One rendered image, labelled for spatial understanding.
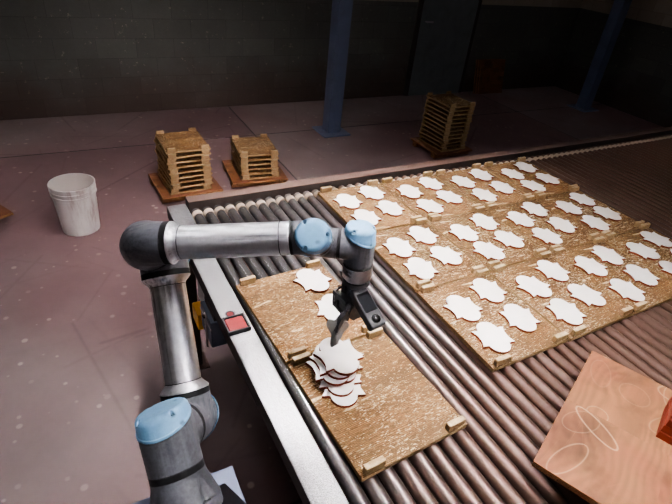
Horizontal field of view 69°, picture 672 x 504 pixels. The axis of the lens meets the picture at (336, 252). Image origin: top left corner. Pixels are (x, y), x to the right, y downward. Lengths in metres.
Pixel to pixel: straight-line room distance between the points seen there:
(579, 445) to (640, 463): 0.14
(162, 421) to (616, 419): 1.12
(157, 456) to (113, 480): 1.35
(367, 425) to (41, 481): 1.58
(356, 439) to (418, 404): 0.22
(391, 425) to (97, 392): 1.76
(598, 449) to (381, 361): 0.61
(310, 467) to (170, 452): 0.37
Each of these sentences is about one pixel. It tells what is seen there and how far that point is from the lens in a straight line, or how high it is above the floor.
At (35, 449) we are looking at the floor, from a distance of 2.68.
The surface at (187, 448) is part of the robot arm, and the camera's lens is 1.14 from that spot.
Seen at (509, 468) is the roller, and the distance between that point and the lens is 1.45.
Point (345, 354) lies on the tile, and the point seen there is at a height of 1.02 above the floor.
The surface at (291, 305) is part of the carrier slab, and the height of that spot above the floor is 0.94.
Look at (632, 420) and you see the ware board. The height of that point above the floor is 1.04.
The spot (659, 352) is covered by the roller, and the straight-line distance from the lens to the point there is 2.05.
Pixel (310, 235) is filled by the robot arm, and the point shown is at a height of 1.50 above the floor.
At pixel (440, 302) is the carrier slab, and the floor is 0.94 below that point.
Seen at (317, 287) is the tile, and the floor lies 0.95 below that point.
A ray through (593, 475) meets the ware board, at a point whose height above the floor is 1.04.
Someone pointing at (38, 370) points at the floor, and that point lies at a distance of 3.00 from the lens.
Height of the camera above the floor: 2.04
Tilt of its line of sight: 34 degrees down
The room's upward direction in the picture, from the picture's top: 6 degrees clockwise
